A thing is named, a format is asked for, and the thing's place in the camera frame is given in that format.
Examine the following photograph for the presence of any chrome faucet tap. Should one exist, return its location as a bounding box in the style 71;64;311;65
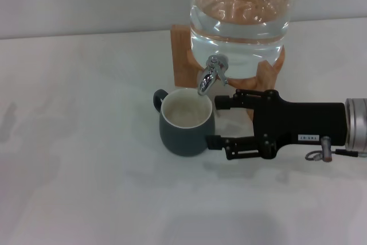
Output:
197;55;230;96

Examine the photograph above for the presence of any clear glass water dispenser jar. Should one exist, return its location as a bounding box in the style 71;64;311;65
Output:
189;0;292;81

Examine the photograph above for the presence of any right arm connector cable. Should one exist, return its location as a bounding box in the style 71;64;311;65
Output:
304;136;367;163

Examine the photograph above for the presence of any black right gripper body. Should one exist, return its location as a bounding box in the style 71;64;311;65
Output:
253;90;352;161

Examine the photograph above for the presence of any dark teal ceramic mug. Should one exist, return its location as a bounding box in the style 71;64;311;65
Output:
153;88;216;157

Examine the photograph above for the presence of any wooden dispenser stand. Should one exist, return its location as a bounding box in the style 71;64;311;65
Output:
170;24;287;121

